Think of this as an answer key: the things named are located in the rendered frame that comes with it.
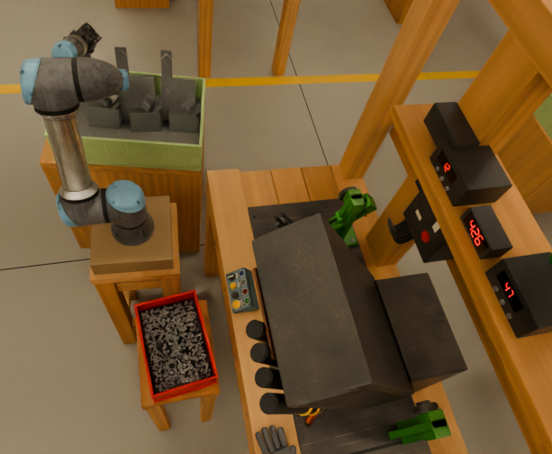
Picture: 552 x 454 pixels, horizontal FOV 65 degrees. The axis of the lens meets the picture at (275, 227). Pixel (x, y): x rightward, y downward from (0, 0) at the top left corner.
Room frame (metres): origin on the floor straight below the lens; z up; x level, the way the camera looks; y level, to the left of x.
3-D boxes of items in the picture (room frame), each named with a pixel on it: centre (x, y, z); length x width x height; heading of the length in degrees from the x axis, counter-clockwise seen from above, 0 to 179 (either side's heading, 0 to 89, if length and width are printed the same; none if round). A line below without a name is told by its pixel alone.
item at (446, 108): (0.94, -0.37, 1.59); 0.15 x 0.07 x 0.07; 27
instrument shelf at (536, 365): (0.70, -0.54, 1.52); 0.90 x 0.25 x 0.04; 27
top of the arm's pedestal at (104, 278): (0.71, 0.50, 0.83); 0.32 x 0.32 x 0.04; 24
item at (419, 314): (0.54, -0.48, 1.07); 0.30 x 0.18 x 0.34; 27
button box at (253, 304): (0.61, 0.05, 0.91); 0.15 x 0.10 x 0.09; 27
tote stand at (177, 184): (1.29, 0.80, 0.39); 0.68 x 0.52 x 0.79; 107
